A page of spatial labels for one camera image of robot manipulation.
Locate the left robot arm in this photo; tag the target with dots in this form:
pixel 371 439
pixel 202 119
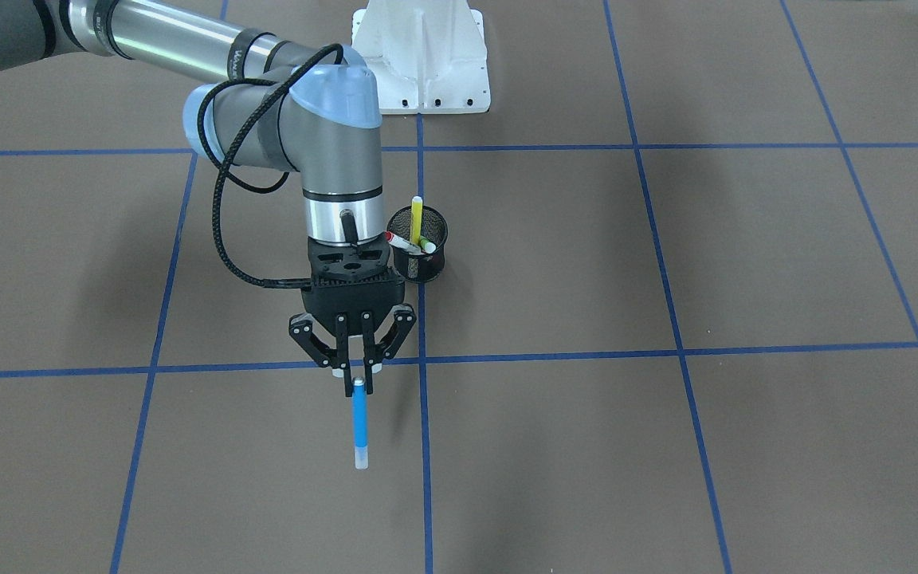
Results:
pixel 266 109

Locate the black mesh pen cup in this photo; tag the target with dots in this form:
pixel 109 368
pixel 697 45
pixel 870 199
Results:
pixel 427 261

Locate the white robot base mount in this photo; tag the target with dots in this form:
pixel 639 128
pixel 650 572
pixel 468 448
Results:
pixel 429 57

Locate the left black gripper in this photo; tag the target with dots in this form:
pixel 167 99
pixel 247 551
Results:
pixel 353 304

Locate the yellow highlighter pen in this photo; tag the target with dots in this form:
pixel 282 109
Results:
pixel 416 209

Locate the red marker pen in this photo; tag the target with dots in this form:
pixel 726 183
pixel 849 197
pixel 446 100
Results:
pixel 408 247

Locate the blue marker pen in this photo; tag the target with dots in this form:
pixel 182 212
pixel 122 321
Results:
pixel 360 424

